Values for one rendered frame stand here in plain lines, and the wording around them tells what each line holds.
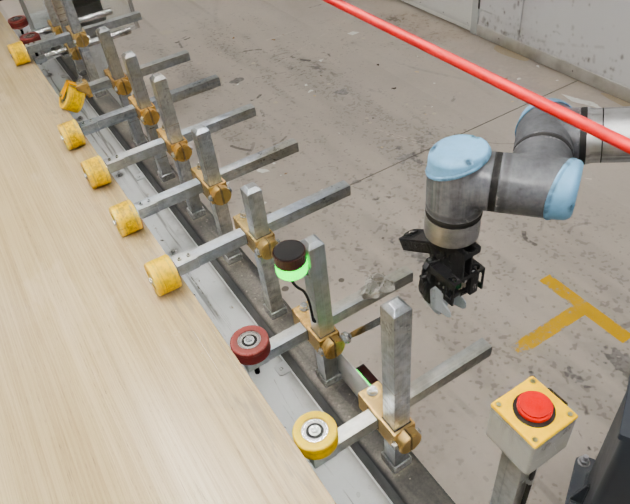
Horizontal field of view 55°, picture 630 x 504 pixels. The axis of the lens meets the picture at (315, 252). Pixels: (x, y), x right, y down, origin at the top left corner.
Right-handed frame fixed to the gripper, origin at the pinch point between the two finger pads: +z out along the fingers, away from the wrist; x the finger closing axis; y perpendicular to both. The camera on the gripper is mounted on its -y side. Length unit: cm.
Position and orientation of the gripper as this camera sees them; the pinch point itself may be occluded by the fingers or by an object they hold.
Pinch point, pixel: (437, 306)
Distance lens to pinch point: 118.3
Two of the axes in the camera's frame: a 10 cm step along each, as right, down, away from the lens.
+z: 0.9, 7.3, 6.8
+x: 8.4, -4.2, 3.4
